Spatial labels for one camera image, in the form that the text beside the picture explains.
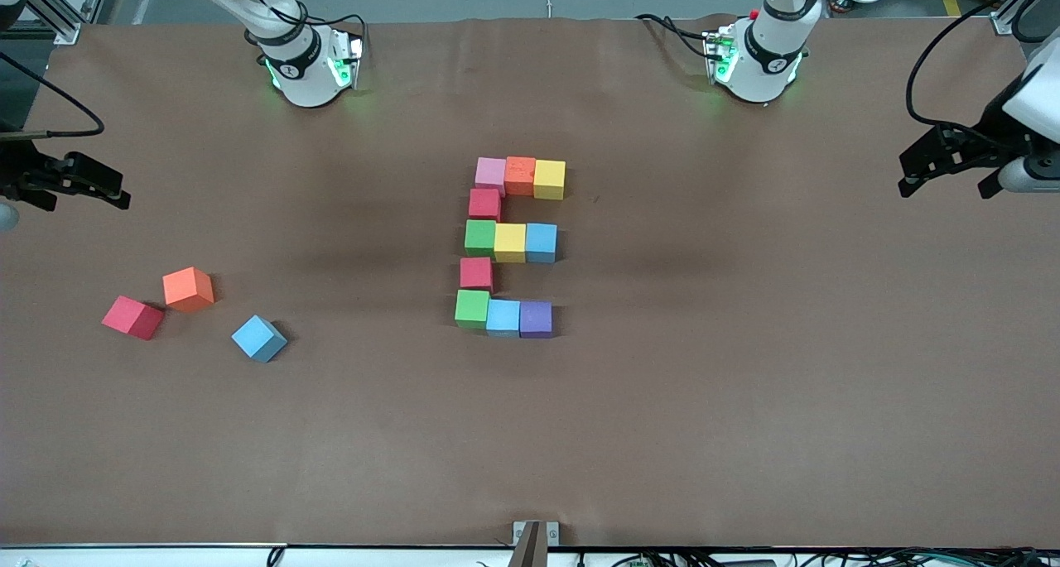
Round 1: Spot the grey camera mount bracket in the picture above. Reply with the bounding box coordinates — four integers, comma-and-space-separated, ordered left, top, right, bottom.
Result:
512, 521, 560, 567

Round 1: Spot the brown table cover sheet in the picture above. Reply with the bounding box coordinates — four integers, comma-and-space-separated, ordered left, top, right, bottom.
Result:
0, 17, 1060, 549

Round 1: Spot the black arm base cable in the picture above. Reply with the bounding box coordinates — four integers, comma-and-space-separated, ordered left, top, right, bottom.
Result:
636, 12, 715, 59
228, 0, 368, 55

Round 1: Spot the tangled cable bundle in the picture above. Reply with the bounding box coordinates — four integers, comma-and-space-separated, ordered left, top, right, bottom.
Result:
580, 548, 1060, 567

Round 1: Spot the yellow foam block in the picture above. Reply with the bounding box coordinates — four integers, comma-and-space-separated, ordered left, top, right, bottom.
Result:
494, 223, 528, 264
532, 160, 567, 201

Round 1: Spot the green foam block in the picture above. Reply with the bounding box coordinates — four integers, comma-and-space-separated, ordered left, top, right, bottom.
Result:
455, 289, 494, 330
465, 219, 498, 259

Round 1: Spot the orange foam block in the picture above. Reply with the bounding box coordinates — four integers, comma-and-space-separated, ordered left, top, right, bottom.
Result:
162, 267, 215, 313
505, 156, 537, 197

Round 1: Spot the purple foam block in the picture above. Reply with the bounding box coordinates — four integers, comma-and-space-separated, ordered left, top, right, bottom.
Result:
519, 300, 554, 339

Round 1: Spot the pink foam block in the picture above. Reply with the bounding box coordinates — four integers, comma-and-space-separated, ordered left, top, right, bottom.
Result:
475, 157, 508, 197

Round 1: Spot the blue foam block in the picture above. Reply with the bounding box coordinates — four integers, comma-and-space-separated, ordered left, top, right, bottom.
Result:
486, 299, 522, 339
231, 315, 288, 363
525, 223, 559, 264

